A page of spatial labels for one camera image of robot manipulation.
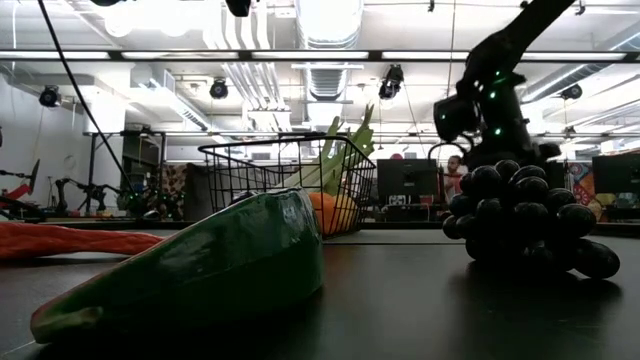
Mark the dark purple grape bunch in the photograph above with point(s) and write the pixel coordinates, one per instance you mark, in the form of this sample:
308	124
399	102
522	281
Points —
525	215

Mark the pale green celery bunch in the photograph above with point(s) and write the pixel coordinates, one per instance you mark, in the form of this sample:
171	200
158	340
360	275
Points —
345	160

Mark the orange fruit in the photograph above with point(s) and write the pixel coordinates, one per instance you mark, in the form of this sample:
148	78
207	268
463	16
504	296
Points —
330	212

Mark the red chili pepper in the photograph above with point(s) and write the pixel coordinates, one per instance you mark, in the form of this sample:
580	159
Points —
60	240

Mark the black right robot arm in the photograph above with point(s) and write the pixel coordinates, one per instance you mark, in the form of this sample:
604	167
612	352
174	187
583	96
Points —
520	30

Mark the black background robot arm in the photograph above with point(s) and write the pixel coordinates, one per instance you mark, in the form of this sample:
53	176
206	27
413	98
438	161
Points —
90	190

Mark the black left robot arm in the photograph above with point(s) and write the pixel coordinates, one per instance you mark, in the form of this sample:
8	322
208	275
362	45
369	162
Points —
238	6

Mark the black cabinet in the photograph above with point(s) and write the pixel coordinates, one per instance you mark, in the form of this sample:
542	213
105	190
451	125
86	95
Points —
556	175

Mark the person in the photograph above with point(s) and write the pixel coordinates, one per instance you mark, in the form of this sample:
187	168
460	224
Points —
454	175

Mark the black ceiling spotlight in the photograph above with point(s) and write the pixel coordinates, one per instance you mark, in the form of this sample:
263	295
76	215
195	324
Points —
390	85
219	89
572	92
50	96

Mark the colourful patterned quilt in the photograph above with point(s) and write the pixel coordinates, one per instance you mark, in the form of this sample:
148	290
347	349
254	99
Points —
580	177

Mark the black computer monitor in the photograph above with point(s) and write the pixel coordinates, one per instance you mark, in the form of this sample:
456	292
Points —
407	177
617	175

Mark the black table mat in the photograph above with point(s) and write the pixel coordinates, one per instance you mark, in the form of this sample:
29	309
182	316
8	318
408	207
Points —
400	310

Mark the green pepper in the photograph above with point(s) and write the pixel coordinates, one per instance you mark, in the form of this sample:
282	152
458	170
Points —
200	265

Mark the black metal rack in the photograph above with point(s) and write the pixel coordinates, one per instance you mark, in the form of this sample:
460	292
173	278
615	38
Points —
145	155

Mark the red and black background device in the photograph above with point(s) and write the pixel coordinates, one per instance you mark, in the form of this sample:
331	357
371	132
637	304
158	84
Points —
17	192

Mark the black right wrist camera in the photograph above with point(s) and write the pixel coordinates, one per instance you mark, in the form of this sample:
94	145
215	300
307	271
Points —
455	117

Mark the black overhead frame beam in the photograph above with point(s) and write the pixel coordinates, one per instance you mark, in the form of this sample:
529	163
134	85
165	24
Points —
375	55

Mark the silver ceiling air duct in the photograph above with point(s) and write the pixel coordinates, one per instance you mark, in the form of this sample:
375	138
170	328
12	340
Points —
327	30

